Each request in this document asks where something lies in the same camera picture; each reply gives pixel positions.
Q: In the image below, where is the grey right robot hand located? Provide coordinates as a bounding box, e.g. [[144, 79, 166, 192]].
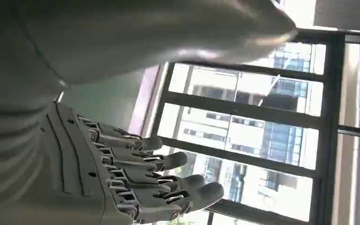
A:
[[0, 0, 297, 225]]

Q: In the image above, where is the black window frame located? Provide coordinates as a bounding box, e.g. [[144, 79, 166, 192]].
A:
[[150, 28, 360, 225]]

